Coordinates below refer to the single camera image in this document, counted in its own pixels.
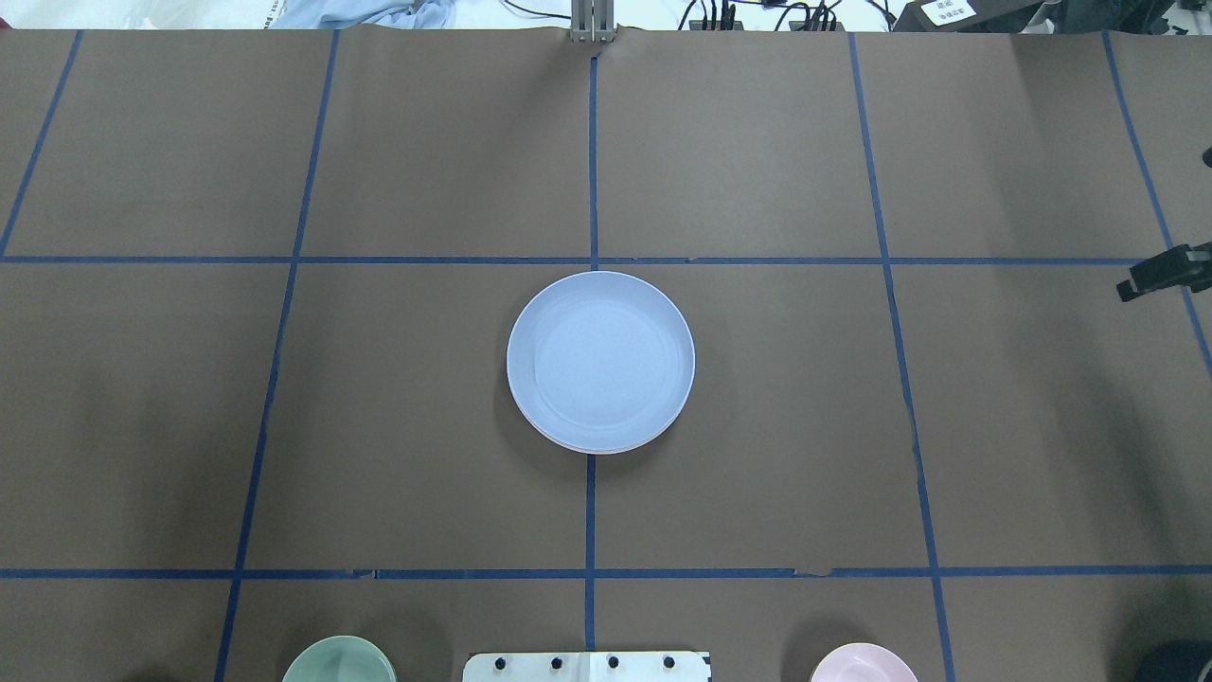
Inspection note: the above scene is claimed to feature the green bowl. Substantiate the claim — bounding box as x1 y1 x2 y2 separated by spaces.
281 635 398 681

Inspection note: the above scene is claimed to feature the aluminium frame post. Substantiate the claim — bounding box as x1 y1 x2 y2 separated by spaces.
570 0 617 44

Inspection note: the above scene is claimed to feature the pink plate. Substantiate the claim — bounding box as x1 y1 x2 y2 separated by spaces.
528 418 676 455

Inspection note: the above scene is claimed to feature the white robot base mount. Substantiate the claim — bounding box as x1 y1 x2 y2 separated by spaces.
462 651 713 681

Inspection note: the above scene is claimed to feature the pink bowl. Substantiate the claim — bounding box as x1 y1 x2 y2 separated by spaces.
808 642 917 682

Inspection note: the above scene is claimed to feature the dark blue pot with lid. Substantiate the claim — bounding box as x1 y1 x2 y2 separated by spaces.
1132 640 1211 682

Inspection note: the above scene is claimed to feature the light blue cloth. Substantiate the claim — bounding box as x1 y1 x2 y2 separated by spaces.
269 1 455 30

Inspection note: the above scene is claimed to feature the black cables bundle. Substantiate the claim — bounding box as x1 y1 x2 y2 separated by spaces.
502 0 896 33

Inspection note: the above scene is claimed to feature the blue plate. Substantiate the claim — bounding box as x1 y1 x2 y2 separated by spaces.
504 269 697 423

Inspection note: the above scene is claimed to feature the black box with label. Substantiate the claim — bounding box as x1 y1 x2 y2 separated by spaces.
891 1 1063 34

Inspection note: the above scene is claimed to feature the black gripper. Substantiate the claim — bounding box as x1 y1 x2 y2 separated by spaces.
1116 242 1211 302

